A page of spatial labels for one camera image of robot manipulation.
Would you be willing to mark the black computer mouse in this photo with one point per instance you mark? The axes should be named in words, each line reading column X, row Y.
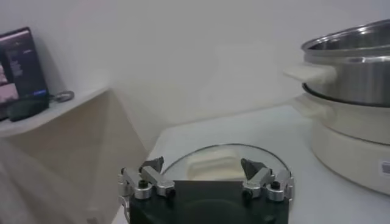
column 27, row 110

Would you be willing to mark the black laptop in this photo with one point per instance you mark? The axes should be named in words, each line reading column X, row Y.
column 21, row 67

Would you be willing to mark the stainless steel steamer basket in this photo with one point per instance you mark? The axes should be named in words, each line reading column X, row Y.
column 350, row 82

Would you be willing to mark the cream electric cooker base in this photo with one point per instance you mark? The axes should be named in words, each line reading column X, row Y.
column 350, row 152

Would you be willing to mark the white side desk with laptop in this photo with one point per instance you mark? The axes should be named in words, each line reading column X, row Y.
column 76, row 103

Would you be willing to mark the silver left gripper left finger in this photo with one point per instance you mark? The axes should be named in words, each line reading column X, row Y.
column 152, row 178

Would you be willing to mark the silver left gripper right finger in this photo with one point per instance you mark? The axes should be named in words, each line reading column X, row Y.
column 262, row 178

